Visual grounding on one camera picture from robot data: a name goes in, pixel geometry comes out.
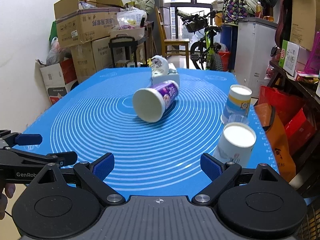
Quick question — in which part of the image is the red gift bag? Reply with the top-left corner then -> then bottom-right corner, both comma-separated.
258,86 -> 317,155

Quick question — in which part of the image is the green black bicycle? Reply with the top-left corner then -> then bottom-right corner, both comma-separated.
175,9 -> 223,72

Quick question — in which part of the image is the blue silicone baking mat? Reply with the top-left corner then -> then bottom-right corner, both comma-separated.
13,67 -> 279,201

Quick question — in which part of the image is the large open cardboard box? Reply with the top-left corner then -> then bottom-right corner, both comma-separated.
54,0 -> 124,48

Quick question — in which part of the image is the tall brown cardboard box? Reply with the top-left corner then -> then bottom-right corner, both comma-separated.
290,0 -> 319,51

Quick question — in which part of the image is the person's left hand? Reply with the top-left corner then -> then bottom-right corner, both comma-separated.
0,180 -> 16,220

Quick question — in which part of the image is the white paper cup near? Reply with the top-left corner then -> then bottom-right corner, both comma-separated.
213,122 -> 257,167

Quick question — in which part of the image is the black utility cart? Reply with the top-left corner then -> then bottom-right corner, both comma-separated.
108,36 -> 147,68

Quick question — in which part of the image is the wooden chair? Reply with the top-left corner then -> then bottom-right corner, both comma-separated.
155,7 -> 190,69

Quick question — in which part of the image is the orange shopping bag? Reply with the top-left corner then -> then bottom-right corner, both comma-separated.
254,103 -> 296,183

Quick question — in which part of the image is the green white product box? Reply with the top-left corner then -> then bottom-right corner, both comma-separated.
279,40 -> 300,76

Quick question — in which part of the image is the blue yellow paper cup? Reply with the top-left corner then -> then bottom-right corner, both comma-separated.
220,85 -> 252,124

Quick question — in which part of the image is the white chest freezer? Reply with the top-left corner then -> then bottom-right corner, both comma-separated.
234,17 -> 277,98

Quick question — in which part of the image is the white tissue box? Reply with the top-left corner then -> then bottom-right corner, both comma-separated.
148,55 -> 180,86

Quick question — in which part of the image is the dark wooden side shelf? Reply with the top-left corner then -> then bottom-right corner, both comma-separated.
268,60 -> 319,198

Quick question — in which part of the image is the stacked brown cardboard box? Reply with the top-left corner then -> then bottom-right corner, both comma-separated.
71,37 -> 112,83

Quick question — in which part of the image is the red white cardboard box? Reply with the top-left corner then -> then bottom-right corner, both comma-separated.
35,58 -> 79,105

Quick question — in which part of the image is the clear plastic cup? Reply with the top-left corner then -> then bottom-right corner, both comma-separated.
227,114 -> 249,125

